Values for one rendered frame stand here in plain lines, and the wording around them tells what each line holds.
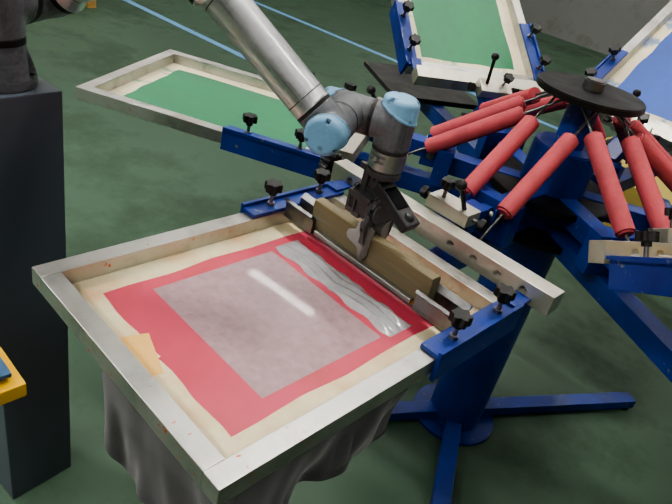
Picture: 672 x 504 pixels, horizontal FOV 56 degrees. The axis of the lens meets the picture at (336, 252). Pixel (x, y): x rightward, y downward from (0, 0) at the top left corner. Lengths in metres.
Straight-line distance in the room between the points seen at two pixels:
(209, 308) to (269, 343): 0.14
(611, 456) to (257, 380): 1.93
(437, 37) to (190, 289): 1.66
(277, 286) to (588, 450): 1.74
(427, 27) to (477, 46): 0.22
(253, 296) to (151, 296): 0.20
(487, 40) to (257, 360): 1.92
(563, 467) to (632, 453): 0.35
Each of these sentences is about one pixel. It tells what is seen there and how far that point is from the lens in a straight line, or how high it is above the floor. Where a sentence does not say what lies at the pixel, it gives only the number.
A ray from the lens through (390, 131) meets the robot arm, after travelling 1.25.
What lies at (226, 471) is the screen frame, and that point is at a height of 0.99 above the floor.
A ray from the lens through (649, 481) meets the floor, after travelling 2.81.
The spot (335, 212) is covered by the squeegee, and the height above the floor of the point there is 1.06.
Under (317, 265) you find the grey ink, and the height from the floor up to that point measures 0.96.
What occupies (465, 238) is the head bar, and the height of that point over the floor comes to 1.04.
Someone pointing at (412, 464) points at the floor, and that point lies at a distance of 2.36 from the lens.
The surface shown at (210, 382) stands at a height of 0.95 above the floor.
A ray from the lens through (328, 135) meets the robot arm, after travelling 1.12.
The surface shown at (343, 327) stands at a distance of 1.25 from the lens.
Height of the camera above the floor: 1.72
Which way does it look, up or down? 31 degrees down
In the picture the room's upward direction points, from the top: 14 degrees clockwise
